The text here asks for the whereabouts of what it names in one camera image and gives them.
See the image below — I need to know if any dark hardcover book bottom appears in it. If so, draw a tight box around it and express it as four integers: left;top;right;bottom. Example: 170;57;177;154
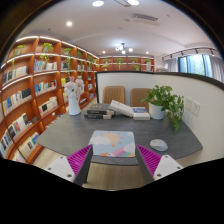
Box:
84;114;112;119

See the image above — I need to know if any grey computer mouse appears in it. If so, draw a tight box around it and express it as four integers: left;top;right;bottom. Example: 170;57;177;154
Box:
150;139;168;152

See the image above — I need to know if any white wall socket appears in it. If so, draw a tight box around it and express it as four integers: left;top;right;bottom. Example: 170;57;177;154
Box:
185;97;200;116

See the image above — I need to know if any green plant in white pot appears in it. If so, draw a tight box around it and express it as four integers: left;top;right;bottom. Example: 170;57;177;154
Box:
142;85;184;131

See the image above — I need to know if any right tan chair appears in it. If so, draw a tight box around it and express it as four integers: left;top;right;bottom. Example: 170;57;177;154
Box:
130;88;149;109

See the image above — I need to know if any left tan chair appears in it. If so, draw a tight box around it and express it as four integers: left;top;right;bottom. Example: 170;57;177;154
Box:
102;86;125;103

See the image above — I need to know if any white vase with flowers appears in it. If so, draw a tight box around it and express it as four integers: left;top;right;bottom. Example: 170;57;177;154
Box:
64;76;84;116

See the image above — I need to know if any dark hardcover book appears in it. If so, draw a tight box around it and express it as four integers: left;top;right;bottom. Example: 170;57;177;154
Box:
87;103;114;115
84;114;112;119

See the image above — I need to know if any window with curtains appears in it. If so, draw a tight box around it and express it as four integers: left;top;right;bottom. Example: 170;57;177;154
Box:
162;47;224;83

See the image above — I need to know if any white partition wall panel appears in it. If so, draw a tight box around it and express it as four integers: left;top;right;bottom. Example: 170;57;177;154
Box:
96;71;224;165

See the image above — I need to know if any white leaning book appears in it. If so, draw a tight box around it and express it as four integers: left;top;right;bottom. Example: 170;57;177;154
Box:
109;100;133;117

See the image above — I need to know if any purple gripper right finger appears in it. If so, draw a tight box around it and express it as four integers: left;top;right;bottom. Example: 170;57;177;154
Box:
136;145;182;184

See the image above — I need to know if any dark hardcover book top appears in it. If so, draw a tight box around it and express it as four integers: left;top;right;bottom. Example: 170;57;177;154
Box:
87;103;114;115

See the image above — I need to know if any tan chair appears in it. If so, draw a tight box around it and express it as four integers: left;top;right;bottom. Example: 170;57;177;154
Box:
102;86;125;103
130;88;149;109

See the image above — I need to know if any ceiling chandelier lamp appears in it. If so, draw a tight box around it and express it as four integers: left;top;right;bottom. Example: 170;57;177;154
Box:
115;43;133;55

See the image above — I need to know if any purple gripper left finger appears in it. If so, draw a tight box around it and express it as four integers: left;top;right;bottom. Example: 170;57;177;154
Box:
45;145;93;186

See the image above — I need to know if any orange wooden bookshelf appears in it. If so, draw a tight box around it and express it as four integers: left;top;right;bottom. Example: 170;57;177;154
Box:
0;35;99;164

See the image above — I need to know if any white flat book blue cover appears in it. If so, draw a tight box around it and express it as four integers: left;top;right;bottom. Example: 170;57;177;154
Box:
132;107;150;120

